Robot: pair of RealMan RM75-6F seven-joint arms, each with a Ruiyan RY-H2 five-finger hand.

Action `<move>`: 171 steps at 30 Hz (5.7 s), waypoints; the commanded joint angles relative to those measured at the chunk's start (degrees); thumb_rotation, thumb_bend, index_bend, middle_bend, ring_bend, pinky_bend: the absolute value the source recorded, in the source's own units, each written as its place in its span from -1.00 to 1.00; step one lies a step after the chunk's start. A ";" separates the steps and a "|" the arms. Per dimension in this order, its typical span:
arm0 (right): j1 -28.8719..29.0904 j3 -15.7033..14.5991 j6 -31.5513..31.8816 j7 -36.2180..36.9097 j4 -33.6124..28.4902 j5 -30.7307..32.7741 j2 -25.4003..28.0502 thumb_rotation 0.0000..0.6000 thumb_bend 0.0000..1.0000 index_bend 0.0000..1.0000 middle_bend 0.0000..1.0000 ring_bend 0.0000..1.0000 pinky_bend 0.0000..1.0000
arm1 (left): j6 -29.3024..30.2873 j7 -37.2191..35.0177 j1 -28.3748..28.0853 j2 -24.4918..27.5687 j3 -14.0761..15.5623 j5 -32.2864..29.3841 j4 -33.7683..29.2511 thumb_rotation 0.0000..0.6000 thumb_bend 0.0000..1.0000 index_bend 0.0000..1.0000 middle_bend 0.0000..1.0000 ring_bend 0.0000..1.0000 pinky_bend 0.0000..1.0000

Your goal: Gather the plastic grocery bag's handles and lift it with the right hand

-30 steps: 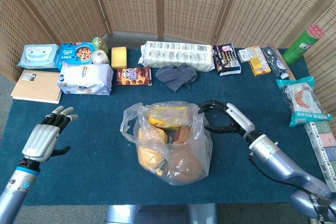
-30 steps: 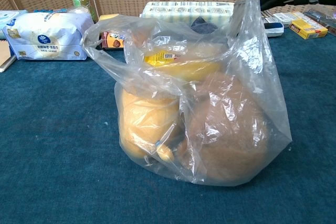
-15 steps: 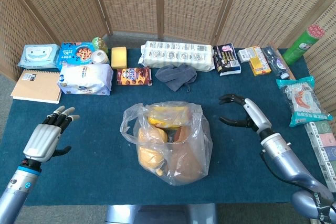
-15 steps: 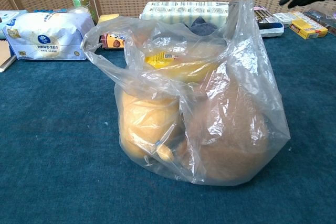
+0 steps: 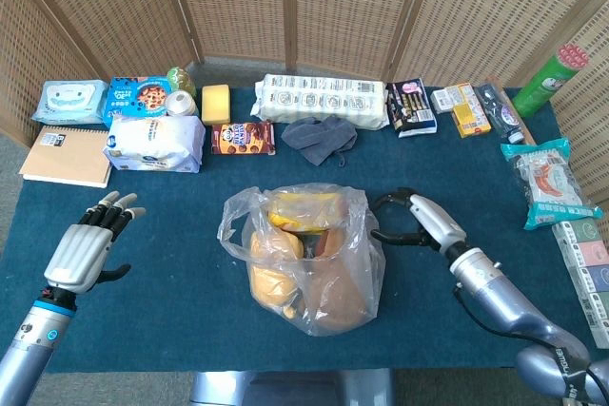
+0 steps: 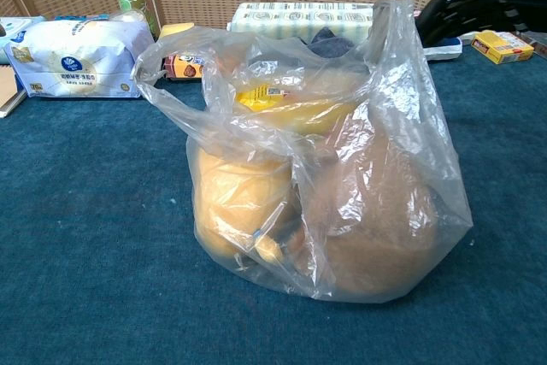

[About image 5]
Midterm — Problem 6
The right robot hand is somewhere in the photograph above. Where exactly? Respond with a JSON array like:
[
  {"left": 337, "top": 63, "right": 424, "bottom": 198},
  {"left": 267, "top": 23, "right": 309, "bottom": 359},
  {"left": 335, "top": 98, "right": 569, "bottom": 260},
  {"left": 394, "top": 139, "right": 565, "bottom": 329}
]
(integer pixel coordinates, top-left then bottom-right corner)
[{"left": 370, "top": 187, "right": 468, "bottom": 255}]

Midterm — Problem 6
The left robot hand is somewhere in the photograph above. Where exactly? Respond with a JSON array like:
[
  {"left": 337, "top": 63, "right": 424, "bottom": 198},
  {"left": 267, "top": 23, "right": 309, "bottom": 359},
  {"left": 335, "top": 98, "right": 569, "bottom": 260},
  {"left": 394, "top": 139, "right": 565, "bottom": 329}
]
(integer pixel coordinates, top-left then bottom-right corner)
[{"left": 43, "top": 190, "right": 147, "bottom": 294}]

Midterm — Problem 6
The clear plastic bag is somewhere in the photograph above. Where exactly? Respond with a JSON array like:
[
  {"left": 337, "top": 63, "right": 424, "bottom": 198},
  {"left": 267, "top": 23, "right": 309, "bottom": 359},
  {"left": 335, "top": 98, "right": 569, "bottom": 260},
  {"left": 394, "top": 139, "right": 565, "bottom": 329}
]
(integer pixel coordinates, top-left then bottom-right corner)
[{"left": 217, "top": 182, "right": 387, "bottom": 337}]

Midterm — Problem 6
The brown plush toy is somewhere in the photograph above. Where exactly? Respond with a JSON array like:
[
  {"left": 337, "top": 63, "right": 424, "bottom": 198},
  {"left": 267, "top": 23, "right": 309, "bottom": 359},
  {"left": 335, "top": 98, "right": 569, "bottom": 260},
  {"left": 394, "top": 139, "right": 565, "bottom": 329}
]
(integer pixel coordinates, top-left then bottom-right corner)
[{"left": 304, "top": 229, "right": 377, "bottom": 332}]

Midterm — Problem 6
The yellow snack package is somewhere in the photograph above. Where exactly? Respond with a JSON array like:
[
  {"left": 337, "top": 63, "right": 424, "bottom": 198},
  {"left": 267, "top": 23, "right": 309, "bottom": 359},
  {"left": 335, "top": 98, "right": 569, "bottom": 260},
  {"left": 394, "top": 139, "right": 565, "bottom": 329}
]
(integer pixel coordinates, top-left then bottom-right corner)
[{"left": 268, "top": 191, "right": 344, "bottom": 236}]

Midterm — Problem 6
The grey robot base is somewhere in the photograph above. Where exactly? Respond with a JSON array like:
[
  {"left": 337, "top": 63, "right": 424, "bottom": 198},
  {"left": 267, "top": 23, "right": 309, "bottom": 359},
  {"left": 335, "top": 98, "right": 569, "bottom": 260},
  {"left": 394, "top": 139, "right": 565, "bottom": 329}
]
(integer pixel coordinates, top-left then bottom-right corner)
[{"left": 189, "top": 370, "right": 396, "bottom": 406}]

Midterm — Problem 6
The brown spiral notebook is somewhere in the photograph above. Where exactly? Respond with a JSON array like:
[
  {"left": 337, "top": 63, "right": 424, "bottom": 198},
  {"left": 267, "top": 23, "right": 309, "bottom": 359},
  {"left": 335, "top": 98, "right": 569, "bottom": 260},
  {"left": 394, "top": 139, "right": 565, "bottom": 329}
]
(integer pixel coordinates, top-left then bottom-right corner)
[{"left": 18, "top": 125, "right": 114, "bottom": 188}]

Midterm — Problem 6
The blue table cover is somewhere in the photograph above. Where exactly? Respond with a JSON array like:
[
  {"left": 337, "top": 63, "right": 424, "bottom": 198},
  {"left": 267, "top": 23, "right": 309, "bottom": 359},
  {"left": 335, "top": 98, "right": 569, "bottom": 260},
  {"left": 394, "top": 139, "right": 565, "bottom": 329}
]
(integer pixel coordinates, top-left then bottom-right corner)
[{"left": 0, "top": 86, "right": 601, "bottom": 374}]

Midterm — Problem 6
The teal white food package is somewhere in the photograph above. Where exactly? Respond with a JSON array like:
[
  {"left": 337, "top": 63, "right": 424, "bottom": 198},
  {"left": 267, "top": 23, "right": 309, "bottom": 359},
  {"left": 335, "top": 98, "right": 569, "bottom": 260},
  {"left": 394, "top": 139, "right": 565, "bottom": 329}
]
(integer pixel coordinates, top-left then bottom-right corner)
[{"left": 499, "top": 137, "right": 605, "bottom": 231}]

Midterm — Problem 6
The black pink snack package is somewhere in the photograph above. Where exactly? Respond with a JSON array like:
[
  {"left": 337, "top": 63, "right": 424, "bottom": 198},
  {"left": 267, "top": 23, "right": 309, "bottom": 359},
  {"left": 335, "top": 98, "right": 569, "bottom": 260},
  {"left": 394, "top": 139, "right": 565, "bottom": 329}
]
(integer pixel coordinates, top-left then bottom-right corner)
[{"left": 384, "top": 76, "right": 439, "bottom": 139}]

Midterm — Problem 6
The small white box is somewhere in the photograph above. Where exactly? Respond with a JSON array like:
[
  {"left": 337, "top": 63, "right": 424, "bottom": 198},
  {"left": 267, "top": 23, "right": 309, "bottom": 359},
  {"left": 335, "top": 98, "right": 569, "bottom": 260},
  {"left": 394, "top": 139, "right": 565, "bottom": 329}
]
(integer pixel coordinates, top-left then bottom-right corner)
[{"left": 430, "top": 87, "right": 454, "bottom": 115}]

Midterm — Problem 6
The dark blister pack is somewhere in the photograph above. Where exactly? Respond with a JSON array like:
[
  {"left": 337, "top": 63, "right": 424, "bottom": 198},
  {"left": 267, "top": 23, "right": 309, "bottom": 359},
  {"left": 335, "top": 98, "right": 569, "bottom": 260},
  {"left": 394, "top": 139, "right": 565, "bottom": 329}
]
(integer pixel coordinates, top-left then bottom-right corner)
[{"left": 474, "top": 83, "right": 527, "bottom": 145}]

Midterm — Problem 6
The white blue tissue pack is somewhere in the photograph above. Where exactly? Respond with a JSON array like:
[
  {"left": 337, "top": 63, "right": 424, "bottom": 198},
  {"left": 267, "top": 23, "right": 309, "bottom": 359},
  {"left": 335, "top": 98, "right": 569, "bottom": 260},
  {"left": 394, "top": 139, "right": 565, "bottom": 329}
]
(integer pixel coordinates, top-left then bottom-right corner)
[{"left": 102, "top": 114, "right": 206, "bottom": 174}]

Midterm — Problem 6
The pale yellow white box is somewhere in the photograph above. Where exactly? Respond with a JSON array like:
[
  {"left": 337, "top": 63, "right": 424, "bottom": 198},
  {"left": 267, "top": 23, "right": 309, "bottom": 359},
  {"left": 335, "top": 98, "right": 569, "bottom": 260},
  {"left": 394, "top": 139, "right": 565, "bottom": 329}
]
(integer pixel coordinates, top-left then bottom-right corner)
[{"left": 444, "top": 83, "right": 482, "bottom": 110}]

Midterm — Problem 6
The grey cloth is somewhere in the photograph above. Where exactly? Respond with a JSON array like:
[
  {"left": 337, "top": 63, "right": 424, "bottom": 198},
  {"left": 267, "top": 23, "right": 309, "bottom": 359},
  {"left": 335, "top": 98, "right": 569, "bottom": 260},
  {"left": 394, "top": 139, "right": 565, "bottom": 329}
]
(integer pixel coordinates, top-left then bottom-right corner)
[{"left": 281, "top": 115, "right": 359, "bottom": 167}]

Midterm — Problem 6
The light blue wet wipes pack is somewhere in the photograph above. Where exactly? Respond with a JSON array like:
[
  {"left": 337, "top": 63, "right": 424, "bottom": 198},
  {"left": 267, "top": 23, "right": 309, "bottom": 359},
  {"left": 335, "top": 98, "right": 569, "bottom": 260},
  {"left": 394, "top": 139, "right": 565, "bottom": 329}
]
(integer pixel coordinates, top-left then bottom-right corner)
[{"left": 30, "top": 79, "right": 109, "bottom": 125}]

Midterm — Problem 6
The multicolour boxed set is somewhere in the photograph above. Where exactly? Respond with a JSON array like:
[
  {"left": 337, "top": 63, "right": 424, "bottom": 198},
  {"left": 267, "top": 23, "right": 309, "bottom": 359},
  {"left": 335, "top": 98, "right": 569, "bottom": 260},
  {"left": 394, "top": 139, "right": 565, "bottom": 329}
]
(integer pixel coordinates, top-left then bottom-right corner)
[{"left": 551, "top": 218, "right": 609, "bottom": 336}]

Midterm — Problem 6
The blue cookie box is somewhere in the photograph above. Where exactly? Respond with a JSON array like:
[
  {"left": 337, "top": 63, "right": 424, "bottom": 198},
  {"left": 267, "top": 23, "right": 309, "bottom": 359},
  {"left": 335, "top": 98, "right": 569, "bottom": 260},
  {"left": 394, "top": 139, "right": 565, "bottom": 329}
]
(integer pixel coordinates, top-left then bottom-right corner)
[{"left": 102, "top": 75, "right": 170, "bottom": 123}]

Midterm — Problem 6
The long white roll pack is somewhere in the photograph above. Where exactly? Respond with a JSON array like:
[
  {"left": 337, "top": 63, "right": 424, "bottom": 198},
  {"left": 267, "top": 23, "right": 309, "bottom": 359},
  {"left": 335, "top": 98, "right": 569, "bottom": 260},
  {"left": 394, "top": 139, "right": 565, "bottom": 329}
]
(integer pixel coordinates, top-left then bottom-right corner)
[{"left": 250, "top": 73, "right": 390, "bottom": 131}]

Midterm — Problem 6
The green cylinder can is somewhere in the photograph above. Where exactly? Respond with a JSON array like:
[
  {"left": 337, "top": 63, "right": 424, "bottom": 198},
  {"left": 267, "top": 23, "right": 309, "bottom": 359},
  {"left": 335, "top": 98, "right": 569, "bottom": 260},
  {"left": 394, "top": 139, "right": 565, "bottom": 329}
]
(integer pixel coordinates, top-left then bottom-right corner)
[{"left": 511, "top": 43, "right": 590, "bottom": 118}]

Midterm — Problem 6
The white tape roll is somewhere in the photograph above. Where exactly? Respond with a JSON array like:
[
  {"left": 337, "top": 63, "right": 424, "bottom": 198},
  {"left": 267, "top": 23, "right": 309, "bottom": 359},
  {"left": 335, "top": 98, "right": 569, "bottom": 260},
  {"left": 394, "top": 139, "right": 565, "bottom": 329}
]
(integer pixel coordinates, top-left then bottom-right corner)
[{"left": 165, "top": 89, "right": 199, "bottom": 117}]

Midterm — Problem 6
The brown panda biscuit box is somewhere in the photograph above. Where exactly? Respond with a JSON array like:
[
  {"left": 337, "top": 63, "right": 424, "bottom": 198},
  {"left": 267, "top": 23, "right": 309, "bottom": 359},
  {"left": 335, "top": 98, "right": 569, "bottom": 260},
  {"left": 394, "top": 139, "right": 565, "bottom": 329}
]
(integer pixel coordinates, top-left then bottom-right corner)
[{"left": 210, "top": 121, "right": 277, "bottom": 157}]

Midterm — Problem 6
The green bottle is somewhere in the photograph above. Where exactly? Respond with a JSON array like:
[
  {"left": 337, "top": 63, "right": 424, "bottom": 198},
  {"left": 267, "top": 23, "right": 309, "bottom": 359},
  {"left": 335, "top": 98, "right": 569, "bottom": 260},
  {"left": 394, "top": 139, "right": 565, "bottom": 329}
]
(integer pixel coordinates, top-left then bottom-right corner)
[{"left": 165, "top": 67, "right": 197, "bottom": 98}]

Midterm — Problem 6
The yellow sponge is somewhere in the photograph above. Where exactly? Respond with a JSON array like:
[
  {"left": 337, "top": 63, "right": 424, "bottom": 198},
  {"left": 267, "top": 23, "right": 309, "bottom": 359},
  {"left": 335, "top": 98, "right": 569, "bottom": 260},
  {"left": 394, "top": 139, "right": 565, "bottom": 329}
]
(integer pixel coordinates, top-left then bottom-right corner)
[{"left": 201, "top": 84, "right": 232, "bottom": 126}]

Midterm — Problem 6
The woven folding screen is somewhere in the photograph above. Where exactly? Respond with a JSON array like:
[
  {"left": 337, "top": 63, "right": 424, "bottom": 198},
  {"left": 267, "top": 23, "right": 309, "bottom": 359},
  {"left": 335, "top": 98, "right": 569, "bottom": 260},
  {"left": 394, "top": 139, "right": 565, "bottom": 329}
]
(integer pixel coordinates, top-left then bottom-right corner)
[{"left": 0, "top": 0, "right": 609, "bottom": 210}]

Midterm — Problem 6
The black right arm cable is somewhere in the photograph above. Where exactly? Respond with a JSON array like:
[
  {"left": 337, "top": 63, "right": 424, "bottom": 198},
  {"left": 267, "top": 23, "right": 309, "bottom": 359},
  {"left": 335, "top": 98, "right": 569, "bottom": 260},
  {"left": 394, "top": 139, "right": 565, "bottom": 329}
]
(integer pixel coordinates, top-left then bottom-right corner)
[{"left": 451, "top": 281, "right": 527, "bottom": 337}]

